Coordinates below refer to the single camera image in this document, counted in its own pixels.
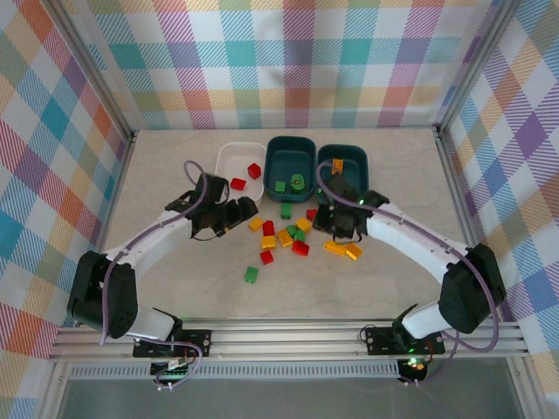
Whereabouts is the aluminium frame post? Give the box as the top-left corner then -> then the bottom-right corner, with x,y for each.
45,0 -> 137,141
435,0 -> 523,134

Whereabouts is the grey slotted cable duct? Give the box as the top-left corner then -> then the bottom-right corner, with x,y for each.
68,365 -> 402,380

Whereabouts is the aluminium mounting rail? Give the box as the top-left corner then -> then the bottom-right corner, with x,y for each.
47,319 -> 530,364

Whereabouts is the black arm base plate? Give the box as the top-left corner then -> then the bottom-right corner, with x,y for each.
133,329 -> 212,360
364,326 -> 447,356

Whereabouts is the teal plastic container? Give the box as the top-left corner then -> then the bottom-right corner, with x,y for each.
315,144 -> 369,207
265,135 -> 317,205

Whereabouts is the purple cable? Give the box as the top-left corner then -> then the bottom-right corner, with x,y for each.
316,160 -> 501,388
100,160 -> 210,392

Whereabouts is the aluminium side rail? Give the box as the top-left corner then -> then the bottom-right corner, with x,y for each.
74,130 -> 139,327
433,125 -> 503,324

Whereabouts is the white plastic container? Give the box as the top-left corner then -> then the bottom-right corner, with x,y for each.
215,141 -> 266,206

